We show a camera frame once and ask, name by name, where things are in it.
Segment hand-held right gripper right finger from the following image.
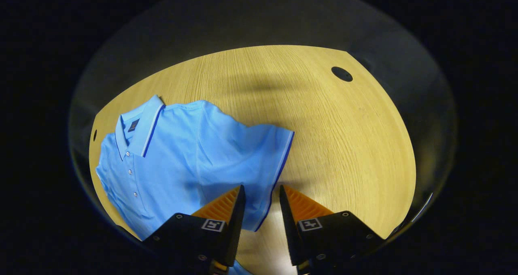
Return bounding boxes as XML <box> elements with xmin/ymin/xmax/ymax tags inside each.
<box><xmin>279</xmin><ymin>185</ymin><xmax>386</xmax><ymax>275</ymax></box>

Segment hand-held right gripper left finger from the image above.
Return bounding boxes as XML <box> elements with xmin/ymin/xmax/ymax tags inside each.
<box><xmin>142</xmin><ymin>185</ymin><xmax>246</xmax><ymax>275</ymax></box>

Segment light blue T-shirt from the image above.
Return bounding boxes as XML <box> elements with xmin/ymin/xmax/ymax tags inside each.
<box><xmin>96</xmin><ymin>95</ymin><xmax>295</xmax><ymax>275</ymax></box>

